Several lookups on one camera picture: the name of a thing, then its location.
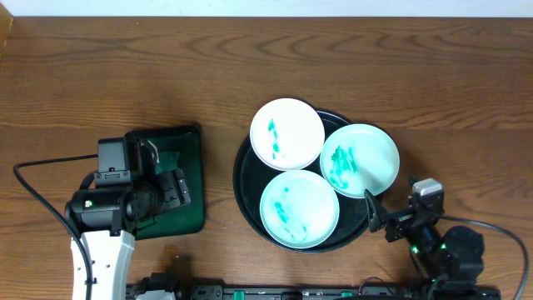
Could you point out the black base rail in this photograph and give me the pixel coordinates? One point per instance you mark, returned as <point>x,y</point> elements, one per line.
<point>167,286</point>

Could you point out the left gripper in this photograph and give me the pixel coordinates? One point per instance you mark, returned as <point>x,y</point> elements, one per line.
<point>176,188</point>

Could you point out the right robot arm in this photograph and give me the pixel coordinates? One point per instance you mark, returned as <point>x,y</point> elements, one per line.
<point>454,257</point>

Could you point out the green rectangular sponge tray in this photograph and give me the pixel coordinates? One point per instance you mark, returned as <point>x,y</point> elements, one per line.
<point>189,218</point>

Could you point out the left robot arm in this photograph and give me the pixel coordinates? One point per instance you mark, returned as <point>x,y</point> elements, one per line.
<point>115,208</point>

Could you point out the round black tray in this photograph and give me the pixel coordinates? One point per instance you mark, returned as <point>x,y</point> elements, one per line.
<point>251,176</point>

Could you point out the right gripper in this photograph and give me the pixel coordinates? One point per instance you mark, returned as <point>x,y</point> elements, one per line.
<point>400,220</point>

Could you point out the green yellow sponge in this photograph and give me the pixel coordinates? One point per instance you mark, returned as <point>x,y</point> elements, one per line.
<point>167,162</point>

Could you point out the pink plate with green stain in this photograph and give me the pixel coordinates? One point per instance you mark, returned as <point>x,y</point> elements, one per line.
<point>287,134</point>

